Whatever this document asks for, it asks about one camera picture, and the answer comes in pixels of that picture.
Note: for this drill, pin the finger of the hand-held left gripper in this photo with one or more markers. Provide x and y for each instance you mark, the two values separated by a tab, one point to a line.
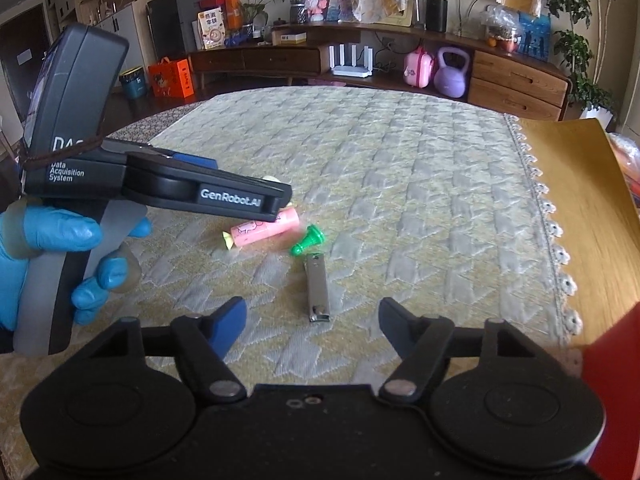
197	162

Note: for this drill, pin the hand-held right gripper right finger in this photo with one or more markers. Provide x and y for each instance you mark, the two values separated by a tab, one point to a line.
397	325

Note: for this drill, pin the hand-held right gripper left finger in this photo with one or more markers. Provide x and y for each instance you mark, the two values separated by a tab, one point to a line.
229	325

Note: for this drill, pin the cream round toy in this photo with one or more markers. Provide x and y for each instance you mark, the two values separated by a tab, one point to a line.
272	179

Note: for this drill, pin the silver nail clipper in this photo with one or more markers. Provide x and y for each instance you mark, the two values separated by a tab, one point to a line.
317	285

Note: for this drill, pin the pink tube toy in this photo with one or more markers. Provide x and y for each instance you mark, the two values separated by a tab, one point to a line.
265	230

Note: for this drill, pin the green pawn piece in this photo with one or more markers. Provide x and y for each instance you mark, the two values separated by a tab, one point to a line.
310	240

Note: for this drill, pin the person's left hand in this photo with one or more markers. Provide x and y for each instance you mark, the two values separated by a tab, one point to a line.
50	232

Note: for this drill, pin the teal bucket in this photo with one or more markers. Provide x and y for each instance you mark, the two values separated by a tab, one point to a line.
134	85

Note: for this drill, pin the dark wooden door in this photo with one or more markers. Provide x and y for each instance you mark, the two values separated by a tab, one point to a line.
22	50

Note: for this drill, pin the orange gift box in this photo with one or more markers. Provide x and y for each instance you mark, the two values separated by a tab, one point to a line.
170	80

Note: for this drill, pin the dark grey refrigerator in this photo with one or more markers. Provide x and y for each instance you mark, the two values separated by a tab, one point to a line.
172	30

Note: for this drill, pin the long wooden TV cabinet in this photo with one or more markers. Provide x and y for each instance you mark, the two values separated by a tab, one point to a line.
280	60

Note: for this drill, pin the white orange snack box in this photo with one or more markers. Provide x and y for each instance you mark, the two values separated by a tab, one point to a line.
211	30

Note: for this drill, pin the quilted yellow white tablecloth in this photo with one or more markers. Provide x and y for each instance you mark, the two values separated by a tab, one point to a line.
375	185

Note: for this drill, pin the white flat box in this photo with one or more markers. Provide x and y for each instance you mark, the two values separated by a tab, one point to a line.
289	38

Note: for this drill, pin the orange red box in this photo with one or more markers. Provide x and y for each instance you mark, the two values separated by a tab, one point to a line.
229	10

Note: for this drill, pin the small potted plant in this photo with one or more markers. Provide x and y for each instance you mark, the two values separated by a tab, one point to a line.
252	12

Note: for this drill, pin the white router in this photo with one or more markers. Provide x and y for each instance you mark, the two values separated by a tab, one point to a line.
351	67

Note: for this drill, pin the blue framed picture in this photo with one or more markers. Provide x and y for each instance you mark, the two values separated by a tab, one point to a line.
342	2

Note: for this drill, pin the pink toy suitcase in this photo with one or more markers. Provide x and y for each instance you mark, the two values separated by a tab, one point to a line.
419	70

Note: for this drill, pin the wooden plaque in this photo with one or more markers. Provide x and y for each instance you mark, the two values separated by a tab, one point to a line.
397	17

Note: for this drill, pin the light wooden drawer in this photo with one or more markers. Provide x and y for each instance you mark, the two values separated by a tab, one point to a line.
520	77
510	102

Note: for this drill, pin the purple kettlebell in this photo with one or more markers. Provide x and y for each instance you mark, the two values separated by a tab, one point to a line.
451	80

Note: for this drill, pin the black speaker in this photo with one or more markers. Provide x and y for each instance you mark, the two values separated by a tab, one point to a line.
436	14

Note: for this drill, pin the orange plastic bag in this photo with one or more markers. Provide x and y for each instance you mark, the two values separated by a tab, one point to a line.
627	160

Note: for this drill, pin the clear plastic bag of fruit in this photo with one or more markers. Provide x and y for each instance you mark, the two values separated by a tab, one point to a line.
501	30

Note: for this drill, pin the blue picture card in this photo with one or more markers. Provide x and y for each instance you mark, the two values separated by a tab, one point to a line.
535	35

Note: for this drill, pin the tall green houseplant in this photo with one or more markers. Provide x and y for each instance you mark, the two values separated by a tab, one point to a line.
575	50

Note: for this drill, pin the wall shelf cabinet unit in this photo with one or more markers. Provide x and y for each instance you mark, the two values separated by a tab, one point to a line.
110	0

